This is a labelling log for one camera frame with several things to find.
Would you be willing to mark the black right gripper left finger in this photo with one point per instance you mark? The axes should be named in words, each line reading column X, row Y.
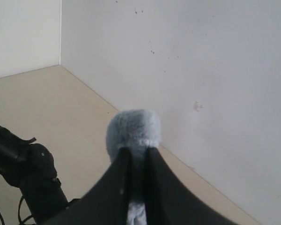
column 107, row 202

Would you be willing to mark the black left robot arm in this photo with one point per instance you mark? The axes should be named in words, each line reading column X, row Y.
column 29, row 166

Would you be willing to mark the light blue terry towel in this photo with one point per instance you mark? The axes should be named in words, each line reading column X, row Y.
column 137, row 130

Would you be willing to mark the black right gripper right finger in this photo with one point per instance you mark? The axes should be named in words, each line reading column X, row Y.
column 169, row 202

